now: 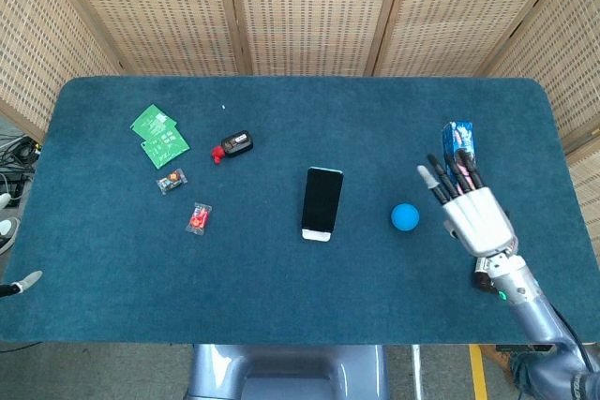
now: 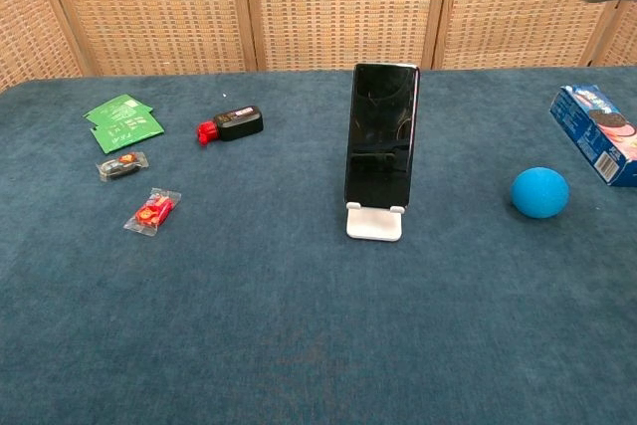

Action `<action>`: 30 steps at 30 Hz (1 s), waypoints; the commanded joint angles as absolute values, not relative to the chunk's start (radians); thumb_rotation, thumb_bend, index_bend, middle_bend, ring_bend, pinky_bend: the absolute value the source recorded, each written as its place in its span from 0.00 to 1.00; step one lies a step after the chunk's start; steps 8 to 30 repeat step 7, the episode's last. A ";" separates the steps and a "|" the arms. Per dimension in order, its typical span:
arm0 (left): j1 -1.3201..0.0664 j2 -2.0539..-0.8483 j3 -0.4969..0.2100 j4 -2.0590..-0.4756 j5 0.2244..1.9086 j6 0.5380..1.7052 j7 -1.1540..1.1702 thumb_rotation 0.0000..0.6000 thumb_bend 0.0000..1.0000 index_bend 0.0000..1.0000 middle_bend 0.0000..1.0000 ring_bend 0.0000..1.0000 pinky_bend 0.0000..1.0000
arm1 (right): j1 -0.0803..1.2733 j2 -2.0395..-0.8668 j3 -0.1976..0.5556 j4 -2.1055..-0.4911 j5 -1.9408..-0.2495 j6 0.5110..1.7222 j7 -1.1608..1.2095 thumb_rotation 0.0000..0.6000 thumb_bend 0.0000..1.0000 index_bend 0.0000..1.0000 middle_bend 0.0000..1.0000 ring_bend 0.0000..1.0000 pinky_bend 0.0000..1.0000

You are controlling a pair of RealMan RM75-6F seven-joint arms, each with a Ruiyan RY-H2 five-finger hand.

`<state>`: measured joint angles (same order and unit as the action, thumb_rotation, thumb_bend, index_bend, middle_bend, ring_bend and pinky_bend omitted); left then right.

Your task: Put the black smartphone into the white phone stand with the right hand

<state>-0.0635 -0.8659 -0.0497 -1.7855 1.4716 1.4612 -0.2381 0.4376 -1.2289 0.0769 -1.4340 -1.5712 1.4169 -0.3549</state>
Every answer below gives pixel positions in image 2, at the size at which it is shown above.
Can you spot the white phone stand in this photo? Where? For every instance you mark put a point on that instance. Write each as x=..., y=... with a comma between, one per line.
x=373, y=226

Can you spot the blue tablecloth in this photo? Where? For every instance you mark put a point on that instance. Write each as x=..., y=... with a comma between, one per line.
x=249, y=295

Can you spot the blue ball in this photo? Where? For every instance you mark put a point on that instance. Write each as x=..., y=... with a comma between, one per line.
x=540, y=192

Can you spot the green sachet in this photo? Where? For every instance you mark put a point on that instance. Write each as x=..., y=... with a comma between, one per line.
x=146, y=109
x=127, y=136
x=117, y=106

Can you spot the blue cookie box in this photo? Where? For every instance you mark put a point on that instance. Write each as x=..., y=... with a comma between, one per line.
x=592, y=131

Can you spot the wicker folding screen panel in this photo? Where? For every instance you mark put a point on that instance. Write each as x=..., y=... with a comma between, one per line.
x=624, y=37
x=527, y=7
x=149, y=7
x=348, y=7
x=25, y=22

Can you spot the black bottle with red cap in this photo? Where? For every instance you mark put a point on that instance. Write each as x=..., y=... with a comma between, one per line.
x=239, y=124

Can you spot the black smartphone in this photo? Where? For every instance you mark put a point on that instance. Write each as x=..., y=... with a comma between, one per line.
x=382, y=136

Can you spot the dark snack in clear wrapper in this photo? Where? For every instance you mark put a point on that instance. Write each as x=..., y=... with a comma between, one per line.
x=122, y=165

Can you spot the red snack in clear wrapper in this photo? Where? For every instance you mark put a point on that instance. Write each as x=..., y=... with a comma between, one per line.
x=151, y=212

